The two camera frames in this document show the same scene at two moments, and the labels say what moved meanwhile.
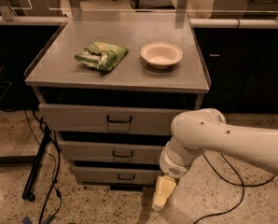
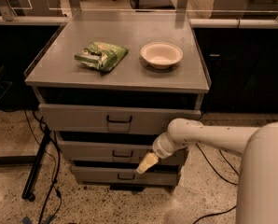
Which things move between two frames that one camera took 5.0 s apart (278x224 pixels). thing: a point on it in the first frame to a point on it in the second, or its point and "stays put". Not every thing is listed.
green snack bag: (102, 55) stays put
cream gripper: (173, 168) to (159, 147)
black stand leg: (27, 193) stays put
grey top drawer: (107, 119) stays put
